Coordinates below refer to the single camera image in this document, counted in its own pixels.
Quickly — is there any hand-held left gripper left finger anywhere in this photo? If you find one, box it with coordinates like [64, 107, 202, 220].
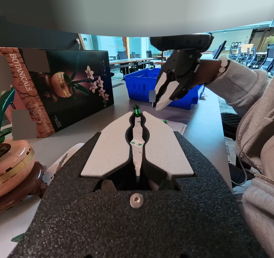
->
[80, 111, 134, 179]

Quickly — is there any long wooden office table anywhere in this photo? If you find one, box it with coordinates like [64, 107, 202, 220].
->
[109, 58, 154, 69]

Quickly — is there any white hoodie drawstring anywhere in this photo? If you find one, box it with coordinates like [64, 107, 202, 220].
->
[231, 144, 250, 185]

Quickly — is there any large blue plastic bin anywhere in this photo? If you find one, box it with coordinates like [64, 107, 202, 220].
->
[124, 67, 205, 110]

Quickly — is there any person's right forearm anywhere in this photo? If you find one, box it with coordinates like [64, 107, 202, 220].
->
[204, 59, 269, 117]

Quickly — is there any person's dark trouser leg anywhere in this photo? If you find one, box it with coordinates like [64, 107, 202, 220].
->
[228, 160, 257, 190]

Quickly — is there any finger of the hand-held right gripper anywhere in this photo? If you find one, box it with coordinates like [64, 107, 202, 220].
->
[155, 81, 181, 112]
[152, 72, 170, 108]

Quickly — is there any orchid print cardboard box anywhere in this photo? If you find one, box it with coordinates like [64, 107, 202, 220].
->
[0, 47, 115, 139]

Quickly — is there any row of black office chairs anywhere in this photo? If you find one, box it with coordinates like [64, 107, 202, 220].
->
[229, 41, 274, 78]

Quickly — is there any person's right hand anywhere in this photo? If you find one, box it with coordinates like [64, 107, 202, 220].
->
[188, 59, 230, 89]

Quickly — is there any brick instruction booklet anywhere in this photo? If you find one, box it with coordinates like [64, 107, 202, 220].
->
[0, 116, 188, 258]

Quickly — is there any brick orchid plant in pot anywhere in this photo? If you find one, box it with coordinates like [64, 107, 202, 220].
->
[0, 87, 48, 215]

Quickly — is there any white bead bracelet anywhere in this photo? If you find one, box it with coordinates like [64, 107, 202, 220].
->
[217, 55, 229, 78]

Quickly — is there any high-backed black office chair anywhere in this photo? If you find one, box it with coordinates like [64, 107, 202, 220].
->
[213, 40, 227, 59]

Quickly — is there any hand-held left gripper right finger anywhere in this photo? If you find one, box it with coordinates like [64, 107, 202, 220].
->
[141, 111, 194, 180]

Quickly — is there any black mesh chair part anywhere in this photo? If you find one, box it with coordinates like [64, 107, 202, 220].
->
[220, 112, 242, 139]

